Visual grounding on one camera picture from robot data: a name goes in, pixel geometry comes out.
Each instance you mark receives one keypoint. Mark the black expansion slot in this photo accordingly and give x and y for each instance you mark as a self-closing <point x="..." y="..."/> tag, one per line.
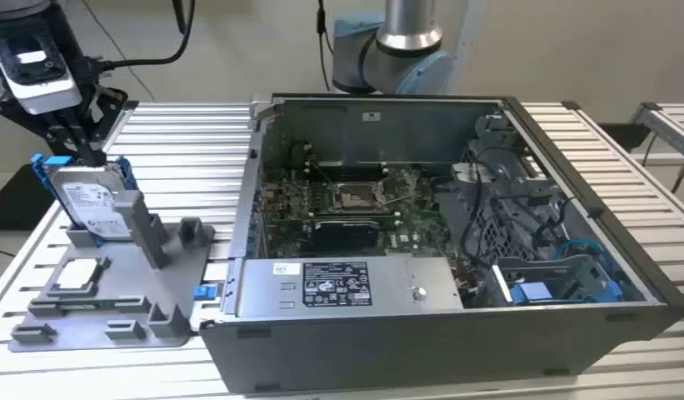
<point x="352" y="214"/>

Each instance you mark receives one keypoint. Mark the black box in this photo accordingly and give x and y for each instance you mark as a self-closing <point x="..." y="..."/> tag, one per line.
<point x="621" y="137"/>

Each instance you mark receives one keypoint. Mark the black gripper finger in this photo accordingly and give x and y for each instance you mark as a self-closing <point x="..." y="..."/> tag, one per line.
<point x="99" y="125"/>
<point x="51" y="132"/>

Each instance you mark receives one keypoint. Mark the silver metal bracket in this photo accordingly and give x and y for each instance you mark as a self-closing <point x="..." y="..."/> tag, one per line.
<point x="471" y="173"/>

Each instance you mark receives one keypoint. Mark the blue case latch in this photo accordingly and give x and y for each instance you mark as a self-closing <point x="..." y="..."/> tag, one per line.
<point x="203" y="291"/>

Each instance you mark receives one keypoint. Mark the CPU socket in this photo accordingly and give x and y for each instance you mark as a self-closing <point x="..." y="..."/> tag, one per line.
<point x="355" y="196"/>

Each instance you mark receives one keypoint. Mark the green motherboard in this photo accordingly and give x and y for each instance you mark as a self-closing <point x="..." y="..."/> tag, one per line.
<point x="419" y="233"/>

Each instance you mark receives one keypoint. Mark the black graphics card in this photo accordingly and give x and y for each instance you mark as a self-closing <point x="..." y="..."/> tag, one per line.
<point x="344" y="237"/>

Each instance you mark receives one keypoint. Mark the black stand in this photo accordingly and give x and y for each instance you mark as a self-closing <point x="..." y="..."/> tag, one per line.
<point x="13" y="200"/>

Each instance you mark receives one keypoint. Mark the black open PC case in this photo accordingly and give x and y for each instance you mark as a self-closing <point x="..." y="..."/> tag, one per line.
<point x="431" y="346"/>

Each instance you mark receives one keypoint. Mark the black RAM slot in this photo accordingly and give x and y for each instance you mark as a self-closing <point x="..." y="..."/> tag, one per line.
<point x="347" y="171"/>
<point x="347" y="166"/>

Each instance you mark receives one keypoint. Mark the blue disk carrier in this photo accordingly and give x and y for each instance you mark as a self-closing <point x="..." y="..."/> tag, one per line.
<point x="533" y="291"/>

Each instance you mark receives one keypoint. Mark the black power supply label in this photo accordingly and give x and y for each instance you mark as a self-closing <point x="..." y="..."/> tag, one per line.
<point x="335" y="285"/>

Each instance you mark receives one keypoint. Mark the silver CPU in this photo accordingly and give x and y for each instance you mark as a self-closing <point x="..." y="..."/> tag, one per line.
<point x="80" y="273"/>

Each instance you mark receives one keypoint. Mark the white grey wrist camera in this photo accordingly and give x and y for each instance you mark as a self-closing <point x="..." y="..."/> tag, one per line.
<point x="47" y="93"/>

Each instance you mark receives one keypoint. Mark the hard disk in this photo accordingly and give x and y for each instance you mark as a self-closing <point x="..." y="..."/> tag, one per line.
<point x="91" y="200"/>

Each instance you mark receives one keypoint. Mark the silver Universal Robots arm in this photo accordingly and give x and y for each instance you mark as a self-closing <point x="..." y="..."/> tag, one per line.
<point x="408" y="25"/>

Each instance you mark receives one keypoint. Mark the black hanging antenna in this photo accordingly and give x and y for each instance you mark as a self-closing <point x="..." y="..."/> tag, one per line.
<point x="179" y="16"/>

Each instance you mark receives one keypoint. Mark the aluminium slat side table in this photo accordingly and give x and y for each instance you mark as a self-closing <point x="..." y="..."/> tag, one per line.
<point x="672" y="121"/>

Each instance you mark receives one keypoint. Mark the grey disk bay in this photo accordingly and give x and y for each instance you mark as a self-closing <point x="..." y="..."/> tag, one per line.
<point x="502" y="216"/>

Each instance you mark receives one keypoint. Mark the silver power supply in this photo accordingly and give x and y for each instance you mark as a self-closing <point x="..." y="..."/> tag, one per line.
<point x="385" y="287"/>

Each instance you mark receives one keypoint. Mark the grey parts rack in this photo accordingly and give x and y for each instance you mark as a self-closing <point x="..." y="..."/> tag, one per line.
<point x="124" y="291"/>

